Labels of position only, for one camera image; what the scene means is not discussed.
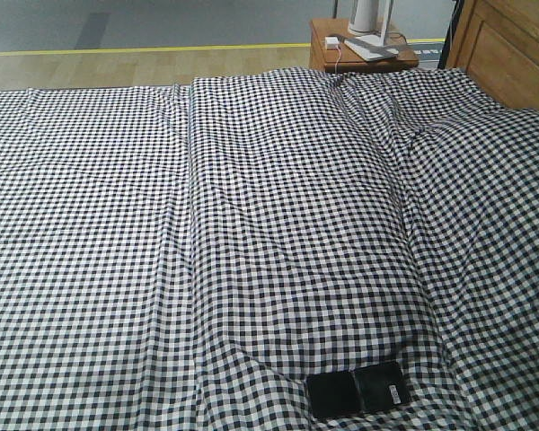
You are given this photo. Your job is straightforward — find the black foldable smartphone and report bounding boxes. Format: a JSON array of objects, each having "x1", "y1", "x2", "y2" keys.
[{"x1": 305, "y1": 361, "x2": 411, "y2": 419}]

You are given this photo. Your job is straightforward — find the black white checkered bedsheet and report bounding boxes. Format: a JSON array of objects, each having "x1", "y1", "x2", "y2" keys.
[{"x1": 0, "y1": 68, "x2": 539, "y2": 430}]

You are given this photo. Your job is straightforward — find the wooden bedside table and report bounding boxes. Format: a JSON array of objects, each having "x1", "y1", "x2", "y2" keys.
[{"x1": 309, "y1": 18, "x2": 419, "y2": 74}]

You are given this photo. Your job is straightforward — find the white charger adapter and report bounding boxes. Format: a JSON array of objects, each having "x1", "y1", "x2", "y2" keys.
[{"x1": 324, "y1": 36, "x2": 340, "y2": 50}]

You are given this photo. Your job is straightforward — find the wooden headboard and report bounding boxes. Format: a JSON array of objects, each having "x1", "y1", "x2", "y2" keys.
[{"x1": 446, "y1": 0, "x2": 539, "y2": 110}]

